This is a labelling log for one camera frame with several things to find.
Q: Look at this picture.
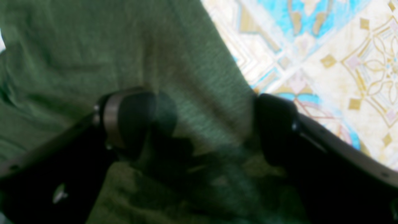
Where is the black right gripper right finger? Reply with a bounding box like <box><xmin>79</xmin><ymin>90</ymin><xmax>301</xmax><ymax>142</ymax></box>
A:
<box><xmin>254</xmin><ymin>94</ymin><xmax>398</xmax><ymax>224</ymax></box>

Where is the dark green long-sleeve shirt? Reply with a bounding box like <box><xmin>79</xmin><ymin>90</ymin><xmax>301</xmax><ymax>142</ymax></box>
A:
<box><xmin>1</xmin><ymin>0</ymin><xmax>310</xmax><ymax>224</ymax></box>

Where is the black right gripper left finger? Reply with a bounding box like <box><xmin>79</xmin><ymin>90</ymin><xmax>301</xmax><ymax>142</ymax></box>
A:
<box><xmin>1</xmin><ymin>88</ymin><xmax>177</xmax><ymax>224</ymax></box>

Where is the patterned colourful tablecloth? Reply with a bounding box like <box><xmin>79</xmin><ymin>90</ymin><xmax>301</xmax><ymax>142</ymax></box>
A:
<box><xmin>202</xmin><ymin>0</ymin><xmax>398</xmax><ymax>171</ymax></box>

